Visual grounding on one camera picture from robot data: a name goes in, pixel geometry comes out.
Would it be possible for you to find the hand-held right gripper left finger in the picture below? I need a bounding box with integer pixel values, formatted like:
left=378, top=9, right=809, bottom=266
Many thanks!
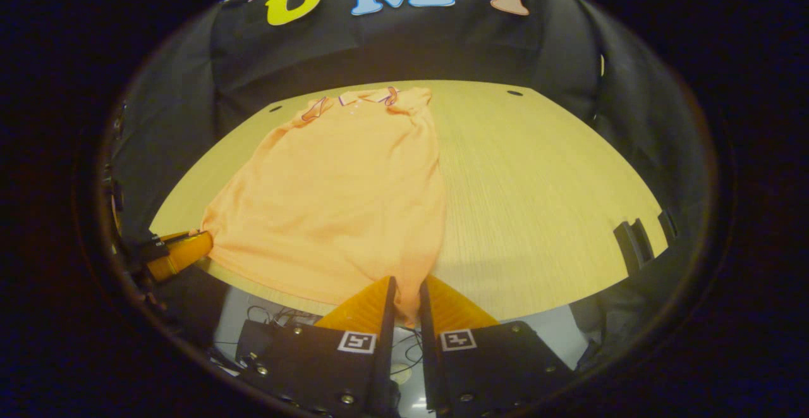
left=239, top=276, right=401, bottom=418

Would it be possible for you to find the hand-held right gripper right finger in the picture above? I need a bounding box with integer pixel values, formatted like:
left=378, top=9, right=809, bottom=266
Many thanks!
left=418, top=275, right=574, bottom=417

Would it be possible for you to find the orange T-shirt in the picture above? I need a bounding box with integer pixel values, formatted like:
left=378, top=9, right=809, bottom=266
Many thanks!
left=200, top=86, right=447, bottom=328

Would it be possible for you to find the black electronics box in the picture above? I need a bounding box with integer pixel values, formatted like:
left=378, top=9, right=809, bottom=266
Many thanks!
left=236, top=319, right=280, bottom=362

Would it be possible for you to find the black table clamp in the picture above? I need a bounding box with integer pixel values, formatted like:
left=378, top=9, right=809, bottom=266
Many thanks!
left=612, top=218, right=655, bottom=277

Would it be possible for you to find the black cable tangle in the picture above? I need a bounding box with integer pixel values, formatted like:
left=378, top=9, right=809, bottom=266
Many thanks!
left=245, top=304, right=320, bottom=332

